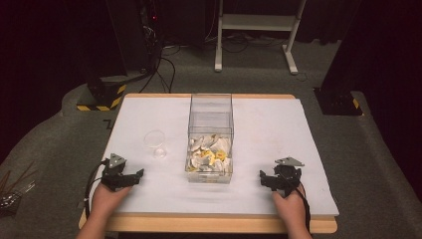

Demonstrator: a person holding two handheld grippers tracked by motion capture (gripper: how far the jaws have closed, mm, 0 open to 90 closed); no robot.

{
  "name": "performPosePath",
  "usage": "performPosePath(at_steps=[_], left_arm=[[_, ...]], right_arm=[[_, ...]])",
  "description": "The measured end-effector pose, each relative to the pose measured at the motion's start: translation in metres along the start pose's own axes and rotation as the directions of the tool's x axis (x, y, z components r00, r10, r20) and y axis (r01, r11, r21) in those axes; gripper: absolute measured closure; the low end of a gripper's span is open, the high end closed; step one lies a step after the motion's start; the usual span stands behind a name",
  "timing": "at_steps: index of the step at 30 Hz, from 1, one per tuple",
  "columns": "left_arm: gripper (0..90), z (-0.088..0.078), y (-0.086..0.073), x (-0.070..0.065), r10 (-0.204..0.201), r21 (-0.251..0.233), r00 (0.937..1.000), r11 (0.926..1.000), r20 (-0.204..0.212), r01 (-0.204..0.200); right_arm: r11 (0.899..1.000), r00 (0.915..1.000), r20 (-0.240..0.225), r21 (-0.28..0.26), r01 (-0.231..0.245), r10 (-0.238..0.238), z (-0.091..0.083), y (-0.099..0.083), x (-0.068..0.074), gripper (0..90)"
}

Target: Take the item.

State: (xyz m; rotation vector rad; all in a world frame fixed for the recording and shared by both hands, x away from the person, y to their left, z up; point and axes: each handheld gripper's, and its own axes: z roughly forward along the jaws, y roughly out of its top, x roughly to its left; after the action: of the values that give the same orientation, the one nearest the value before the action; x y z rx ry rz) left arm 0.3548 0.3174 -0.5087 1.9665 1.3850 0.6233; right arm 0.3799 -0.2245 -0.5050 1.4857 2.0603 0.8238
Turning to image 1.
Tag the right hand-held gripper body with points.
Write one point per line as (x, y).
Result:
(288, 176)

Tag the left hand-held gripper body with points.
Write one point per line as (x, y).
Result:
(114, 175)

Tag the person's left hand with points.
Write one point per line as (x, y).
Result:
(107, 199)

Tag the person's right hand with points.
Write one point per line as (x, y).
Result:
(289, 207)

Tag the white table mat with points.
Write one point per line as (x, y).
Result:
(265, 139)

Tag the clear plastic cup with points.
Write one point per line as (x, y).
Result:
(154, 139)

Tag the pile of white yellow pieces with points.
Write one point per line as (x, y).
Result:
(209, 154)

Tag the wooden table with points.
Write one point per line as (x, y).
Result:
(199, 225)

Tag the clear plastic box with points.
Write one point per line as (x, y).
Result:
(210, 116)

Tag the black stand with striped base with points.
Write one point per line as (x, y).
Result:
(104, 93)

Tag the black stand base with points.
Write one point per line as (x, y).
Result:
(336, 101)

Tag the shiny metal tool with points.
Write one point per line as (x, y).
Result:
(15, 197)

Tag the dark equipment rack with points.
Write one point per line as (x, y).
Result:
(151, 30)

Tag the white metal stand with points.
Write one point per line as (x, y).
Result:
(255, 22)

